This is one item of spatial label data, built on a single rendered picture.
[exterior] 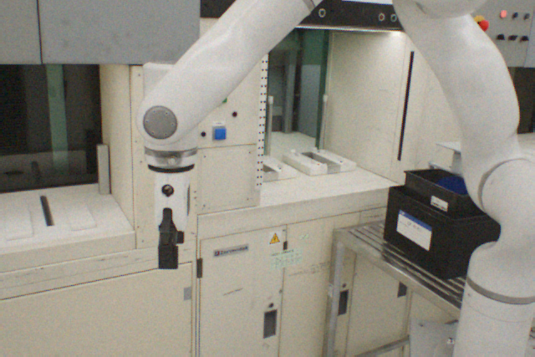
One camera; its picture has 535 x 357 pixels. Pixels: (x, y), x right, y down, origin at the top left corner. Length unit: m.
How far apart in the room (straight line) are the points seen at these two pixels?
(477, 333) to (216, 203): 0.74
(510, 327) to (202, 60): 0.69
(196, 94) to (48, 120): 1.04
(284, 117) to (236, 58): 1.72
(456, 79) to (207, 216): 0.81
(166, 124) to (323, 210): 0.97
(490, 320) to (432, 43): 0.50
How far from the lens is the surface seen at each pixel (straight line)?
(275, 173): 1.65
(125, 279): 1.35
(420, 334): 1.15
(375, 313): 1.93
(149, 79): 0.73
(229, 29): 0.70
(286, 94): 2.37
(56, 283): 1.33
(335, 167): 1.79
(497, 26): 1.95
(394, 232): 1.50
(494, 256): 0.90
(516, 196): 0.85
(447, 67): 0.80
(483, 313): 0.97
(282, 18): 0.71
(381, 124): 1.80
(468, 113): 0.82
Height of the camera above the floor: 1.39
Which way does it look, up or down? 15 degrees down
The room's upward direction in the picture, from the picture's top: 3 degrees clockwise
